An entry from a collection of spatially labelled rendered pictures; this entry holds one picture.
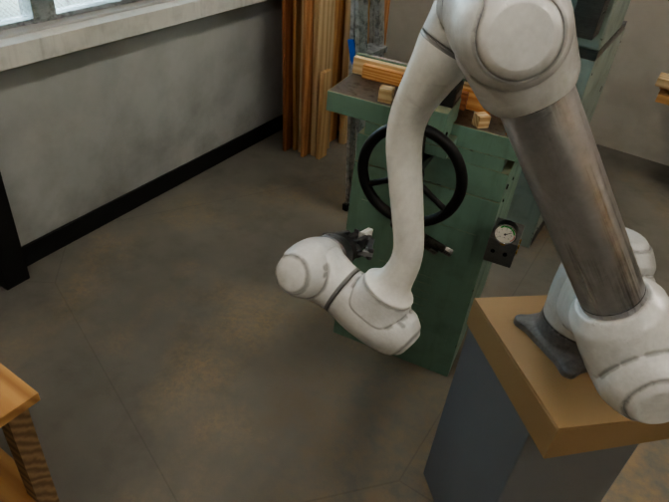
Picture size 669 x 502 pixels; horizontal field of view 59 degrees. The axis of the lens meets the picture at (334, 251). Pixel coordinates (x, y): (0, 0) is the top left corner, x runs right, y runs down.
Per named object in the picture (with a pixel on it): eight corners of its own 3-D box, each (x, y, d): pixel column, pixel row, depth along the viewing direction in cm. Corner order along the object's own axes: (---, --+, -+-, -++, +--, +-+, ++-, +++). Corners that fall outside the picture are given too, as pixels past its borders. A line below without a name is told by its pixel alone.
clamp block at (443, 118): (388, 132, 154) (393, 100, 149) (405, 115, 164) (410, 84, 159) (442, 147, 150) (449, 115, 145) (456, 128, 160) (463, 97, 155)
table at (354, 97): (310, 121, 163) (311, 100, 159) (352, 88, 186) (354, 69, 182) (528, 183, 145) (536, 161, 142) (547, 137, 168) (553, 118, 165)
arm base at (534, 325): (646, 360, 123) (658, 340, 120) (565, 380, 115) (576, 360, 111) (585, 305, 137) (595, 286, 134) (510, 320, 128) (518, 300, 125)
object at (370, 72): (361, 78, 177) (362, 64, 174) (363, 76, 178) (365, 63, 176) (572, 130, 159) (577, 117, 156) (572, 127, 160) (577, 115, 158)
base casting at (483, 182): (352, 159, 174) (355, 131, 169) (413, 99, 218) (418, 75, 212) (501, 204, 162) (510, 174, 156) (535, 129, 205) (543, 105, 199)
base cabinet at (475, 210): (331, 332, 216) (351, 160, 174) (385, 252, 260) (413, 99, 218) (447, 378, 203) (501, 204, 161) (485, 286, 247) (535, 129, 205)
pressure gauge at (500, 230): (489, 246, 162) (496, 221, 158) (492, 239, 165) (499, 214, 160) (511, 253, 161) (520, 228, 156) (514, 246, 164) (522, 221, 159)
